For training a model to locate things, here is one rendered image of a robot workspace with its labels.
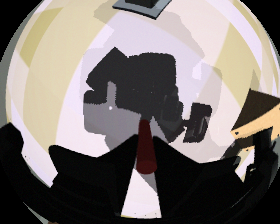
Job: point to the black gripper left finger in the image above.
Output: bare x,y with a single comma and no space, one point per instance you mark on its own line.
111,171

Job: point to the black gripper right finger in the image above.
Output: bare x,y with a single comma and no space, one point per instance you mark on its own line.
177,176

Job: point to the dark red peg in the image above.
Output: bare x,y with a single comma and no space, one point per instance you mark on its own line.
145,158

